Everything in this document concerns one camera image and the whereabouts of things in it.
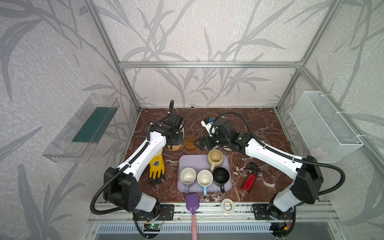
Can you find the white speckled mug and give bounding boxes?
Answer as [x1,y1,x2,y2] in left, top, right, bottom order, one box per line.
[167,131,184,148]

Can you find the woven straw coaster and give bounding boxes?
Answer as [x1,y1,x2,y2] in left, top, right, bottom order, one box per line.
[167,145,182,152]

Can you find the brown wooden coaster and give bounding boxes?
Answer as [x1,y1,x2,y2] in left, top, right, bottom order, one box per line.
[183,137,197,151]

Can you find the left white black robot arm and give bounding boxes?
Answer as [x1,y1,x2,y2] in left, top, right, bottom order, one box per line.
[90,112,185,218]

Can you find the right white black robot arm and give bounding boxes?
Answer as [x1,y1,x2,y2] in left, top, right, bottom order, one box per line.
[194,118,346,219]

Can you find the beige ceramic mug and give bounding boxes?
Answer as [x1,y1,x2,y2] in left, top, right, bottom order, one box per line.
[207,149,224,173]

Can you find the black mug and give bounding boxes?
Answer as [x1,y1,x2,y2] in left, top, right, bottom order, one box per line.
[213,167,230,193]

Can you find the lilac plastic tray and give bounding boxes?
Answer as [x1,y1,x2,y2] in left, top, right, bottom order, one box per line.
[178,155,232,193]

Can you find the yellow black work glove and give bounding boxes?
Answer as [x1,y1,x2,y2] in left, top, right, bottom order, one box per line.
[148,149,165,186]

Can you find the red spray bottle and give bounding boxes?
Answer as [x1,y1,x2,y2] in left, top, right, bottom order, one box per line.
[241,162,262,194]

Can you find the purple pink spatula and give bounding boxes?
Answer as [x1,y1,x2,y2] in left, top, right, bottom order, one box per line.
[186,194,200,240]

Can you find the white tape roll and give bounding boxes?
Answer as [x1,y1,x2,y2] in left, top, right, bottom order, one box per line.
[220,199,236,215]

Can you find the white mug blue handle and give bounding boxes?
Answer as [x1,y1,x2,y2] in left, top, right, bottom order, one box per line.
[197,170,214,196]

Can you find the white mug purple handle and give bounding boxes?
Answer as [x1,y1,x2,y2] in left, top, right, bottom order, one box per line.
[180,168,197,194]

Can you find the clear plastic wall shelf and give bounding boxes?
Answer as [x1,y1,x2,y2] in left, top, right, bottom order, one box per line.
[43,94,120,163]

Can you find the white wire basket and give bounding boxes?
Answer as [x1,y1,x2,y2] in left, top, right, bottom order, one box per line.
[290,91,364,163]

